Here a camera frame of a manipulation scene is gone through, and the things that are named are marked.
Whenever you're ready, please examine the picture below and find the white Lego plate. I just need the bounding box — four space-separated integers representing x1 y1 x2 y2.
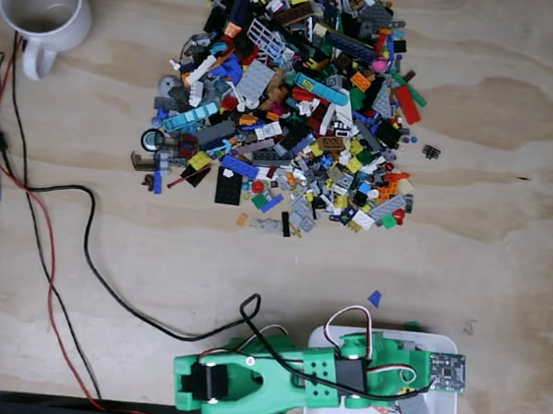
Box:
350 208 376 232

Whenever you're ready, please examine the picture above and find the grey narrow Lego plate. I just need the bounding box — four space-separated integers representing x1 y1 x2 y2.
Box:
367 191 407 225

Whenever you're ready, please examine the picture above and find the small black Lego brick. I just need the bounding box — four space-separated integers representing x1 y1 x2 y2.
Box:
278 209 294 239

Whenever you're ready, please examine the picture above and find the light grey Lego piece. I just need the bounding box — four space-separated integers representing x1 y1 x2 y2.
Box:
248 216 284 237

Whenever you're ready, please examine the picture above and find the black Lego plate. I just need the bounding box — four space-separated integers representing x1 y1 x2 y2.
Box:
214 165 245 207

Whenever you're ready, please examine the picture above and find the red Lego plate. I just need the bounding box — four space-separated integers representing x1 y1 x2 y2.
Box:
392 83 426 127

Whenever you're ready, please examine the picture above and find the light blue long Lego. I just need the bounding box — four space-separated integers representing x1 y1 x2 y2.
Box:
291 72 353 108

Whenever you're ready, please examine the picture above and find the orange Lego brick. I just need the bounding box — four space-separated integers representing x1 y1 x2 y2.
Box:
348 70 375 92

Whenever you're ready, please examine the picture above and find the grey square Lego plate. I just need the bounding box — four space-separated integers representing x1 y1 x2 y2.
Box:
233 58 277 102

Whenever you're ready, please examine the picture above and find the turquoise Lego car piece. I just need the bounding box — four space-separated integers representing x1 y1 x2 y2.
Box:
160 96 221 138

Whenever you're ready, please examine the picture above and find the dark blue long Lego plate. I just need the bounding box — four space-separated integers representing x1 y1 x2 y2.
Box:
321 30 379 64

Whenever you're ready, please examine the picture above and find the round Lego wheel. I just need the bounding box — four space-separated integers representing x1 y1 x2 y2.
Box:
138 127 164 153

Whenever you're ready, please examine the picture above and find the white lattice Lego fence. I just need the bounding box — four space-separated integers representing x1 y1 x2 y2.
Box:
244 16 288 65

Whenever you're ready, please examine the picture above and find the dark grey Lego plate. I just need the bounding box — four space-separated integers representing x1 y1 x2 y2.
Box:
359 0 396 32

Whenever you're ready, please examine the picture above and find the grey round Lego piece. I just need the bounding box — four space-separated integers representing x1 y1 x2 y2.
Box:
156 73 182 98

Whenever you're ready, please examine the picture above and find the brown Lego plate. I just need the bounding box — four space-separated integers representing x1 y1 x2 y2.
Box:
273 1 317 29

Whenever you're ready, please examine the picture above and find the white ceramic mug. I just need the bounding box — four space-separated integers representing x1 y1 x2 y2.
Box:
0 0 94 87

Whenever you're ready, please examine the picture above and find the camera circuit board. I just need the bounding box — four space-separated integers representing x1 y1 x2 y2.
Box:
425 350 468 396

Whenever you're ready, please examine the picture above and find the white red black servo wire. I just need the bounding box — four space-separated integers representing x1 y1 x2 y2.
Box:
321 301 377 362

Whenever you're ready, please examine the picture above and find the thin black cable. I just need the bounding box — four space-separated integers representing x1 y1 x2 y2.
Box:
0 30 141 400

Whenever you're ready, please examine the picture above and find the brown Lego bracket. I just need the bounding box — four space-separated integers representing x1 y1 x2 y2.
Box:
129 150 157 174

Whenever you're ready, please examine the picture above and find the thick black cable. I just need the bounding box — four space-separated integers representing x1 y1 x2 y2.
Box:
0 118 455 400

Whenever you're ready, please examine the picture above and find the red cable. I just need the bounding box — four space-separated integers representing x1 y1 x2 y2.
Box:
0 31 265 414

